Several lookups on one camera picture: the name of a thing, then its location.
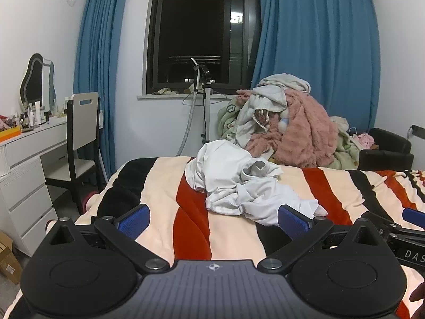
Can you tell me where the black armchair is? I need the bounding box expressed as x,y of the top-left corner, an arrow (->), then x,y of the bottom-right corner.
359,127 -> 414,171

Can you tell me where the person's right hand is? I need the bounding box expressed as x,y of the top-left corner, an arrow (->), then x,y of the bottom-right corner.
409,281 -> 425,319

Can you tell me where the beige rag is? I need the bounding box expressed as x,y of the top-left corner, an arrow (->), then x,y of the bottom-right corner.
152,86 -> 196,95

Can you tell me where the pink fleece blanket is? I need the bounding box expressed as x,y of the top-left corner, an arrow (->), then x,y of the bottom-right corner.
246,88 -> 339,168

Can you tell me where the cardboard box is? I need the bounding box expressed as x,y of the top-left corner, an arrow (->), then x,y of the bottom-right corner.
0,229 -> 23,284

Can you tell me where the orange tray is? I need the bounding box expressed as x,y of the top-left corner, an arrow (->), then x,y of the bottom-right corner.
0,128 -> 22,142

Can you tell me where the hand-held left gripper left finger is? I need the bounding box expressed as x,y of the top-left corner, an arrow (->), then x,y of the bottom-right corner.
35,204 -> 171,273

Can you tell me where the wavy black-framed mirror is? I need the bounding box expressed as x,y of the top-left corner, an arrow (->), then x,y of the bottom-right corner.
20,53 -> 56,114

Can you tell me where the black device on stand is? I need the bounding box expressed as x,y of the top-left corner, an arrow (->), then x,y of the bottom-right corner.
195,65 -> 213,89

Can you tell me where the row of cosmetic bottles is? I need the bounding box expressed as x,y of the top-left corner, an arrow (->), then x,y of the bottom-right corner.
10,96 -> 67,131

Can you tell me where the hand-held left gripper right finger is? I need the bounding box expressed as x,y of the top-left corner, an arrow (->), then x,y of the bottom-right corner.
257,204 -> 392,273

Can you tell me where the pile of clothes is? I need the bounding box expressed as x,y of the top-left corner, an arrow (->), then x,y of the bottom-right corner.
217,101 -> 360,170

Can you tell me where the white dressing table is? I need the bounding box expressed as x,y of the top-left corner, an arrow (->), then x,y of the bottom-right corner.
0,116 -> 72,257

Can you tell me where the white chair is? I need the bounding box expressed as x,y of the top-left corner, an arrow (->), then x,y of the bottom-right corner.
45,92 -> 107,216

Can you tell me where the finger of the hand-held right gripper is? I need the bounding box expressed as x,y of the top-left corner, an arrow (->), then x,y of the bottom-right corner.
362,211 -> 404,238
402,208 -> 425,231

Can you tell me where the grey white hoodie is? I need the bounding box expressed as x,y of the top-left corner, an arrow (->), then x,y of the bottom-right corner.
236,73 -> 312,148

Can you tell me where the striped fleece blanket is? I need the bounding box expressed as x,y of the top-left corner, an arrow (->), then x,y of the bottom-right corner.
7,156 -> 425,319

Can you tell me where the small pink garment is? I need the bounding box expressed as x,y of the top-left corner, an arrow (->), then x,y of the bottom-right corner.
356,133 -> 375,149

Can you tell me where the blue curtain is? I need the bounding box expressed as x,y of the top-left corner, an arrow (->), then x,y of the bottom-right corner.
72,0 -> 131,180
250,0 -> 381,133

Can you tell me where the white stand pole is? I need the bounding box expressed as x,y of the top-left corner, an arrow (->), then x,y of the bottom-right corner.
200,86 -> 213,144

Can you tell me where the dark window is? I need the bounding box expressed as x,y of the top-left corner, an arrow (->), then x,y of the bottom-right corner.
138,0 -> 263,100

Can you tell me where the white t-shirt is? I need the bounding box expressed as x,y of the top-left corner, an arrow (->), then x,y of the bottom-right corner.
185,140 -> 329,227

